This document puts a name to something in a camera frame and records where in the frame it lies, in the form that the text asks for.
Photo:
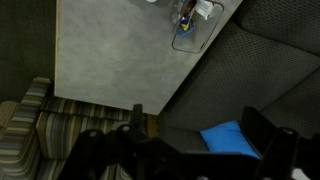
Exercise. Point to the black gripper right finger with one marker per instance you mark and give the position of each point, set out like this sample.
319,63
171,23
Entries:
277,145

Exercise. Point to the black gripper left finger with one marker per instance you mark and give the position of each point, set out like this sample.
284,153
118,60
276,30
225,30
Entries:
95,151

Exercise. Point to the white plastic container lid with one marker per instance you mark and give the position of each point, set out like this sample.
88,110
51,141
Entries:
151,1

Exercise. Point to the clear plastic food container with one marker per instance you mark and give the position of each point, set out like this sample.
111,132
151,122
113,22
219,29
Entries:
193,22

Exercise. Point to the blue throw pillow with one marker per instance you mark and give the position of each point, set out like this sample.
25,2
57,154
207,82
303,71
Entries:
227,138

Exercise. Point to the striped fabric armchair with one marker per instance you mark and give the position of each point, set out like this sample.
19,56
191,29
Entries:
44,128

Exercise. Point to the dark grey fabric sofa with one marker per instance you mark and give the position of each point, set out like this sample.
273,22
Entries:
267,57

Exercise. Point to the grey top coffee table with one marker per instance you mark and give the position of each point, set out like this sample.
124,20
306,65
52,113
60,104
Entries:
118,52

